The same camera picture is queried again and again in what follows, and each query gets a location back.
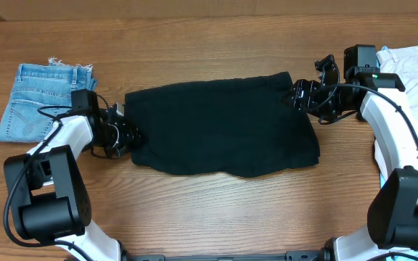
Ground black shorts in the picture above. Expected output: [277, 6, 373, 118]
[125, 72, 320, 178]

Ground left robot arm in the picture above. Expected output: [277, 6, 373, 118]
[3, 89, 143, 261]

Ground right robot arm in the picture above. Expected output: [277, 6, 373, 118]
[283, 44, 418, 260]

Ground folded blue denim shorts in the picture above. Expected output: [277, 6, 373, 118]
[0, 57, 97, 143]

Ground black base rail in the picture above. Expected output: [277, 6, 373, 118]
[122, 248, 335, 261]

